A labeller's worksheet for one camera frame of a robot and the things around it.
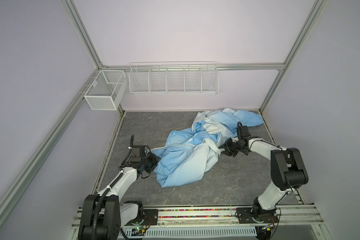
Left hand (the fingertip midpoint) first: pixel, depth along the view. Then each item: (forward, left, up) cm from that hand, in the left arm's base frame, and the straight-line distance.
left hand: (161, 159), depth 87 cm
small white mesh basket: (+42, +35, +19) cm, 59 cm away
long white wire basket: (+46, -10, +24) cm, 53 cm away
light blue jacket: (+6, -16, -6) cm, 19 cm away
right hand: (+6, -36, -2) cm, 37 cm away
